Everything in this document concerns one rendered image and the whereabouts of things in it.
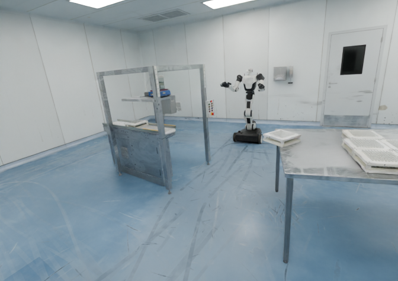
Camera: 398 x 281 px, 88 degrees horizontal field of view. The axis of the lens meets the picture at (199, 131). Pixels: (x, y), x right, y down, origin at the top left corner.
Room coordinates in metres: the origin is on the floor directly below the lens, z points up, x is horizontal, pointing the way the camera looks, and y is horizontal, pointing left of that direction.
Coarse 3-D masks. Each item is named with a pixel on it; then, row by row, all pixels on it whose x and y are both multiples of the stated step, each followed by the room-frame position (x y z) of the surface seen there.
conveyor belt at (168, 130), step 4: (120, 124) 3.16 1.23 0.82; (124, 124) 3.13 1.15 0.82; (124, 128) 2.92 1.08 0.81; (144, 128) 2.81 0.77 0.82; (148, 128) 2.79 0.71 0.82; (152, 128) 2.78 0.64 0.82; (156, 128) 2.76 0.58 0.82; (168, 128) 2.71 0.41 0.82; (172, 128) 2.69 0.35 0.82; (168, 132) 2.56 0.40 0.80; (172, 132) 2.63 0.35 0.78
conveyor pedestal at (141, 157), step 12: (120, 144) 3.09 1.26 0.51; (132, 144) 2.91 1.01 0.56; (144, 144) 2.75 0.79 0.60; (156, 144) 2.60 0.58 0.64; (168, 144) 2.71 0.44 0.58; (120, 156) 3.13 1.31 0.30; (132, 156) 2.94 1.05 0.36; (144, 156) 2.77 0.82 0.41; (156, 156) 2.62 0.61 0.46; (168, 156) 2.69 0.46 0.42; (132, 168) 2.98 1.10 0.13; (144, 168) 2.80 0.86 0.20; (156, 168) 2.64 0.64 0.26; (156, 180) 2.67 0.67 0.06
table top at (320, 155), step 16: (304, 144) 1.75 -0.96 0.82; (320, 144) 1.72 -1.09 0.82; (336, 144) 1.69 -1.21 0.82; (288, 160) 1.45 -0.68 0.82; (304, 160) 1.43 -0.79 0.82; (320, 160) 1.41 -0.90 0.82; (336, 160) 1.39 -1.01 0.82; (352, 160) 1.37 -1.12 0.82; (288, 176) 1.25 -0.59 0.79; (304, 176) 1.22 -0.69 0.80; (320, 176) 1.20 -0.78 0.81; (336, 176) 1.17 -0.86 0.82; (352, 176) 1.15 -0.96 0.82; (368, 176) 1.14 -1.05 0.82; (384, 176) 1.12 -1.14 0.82
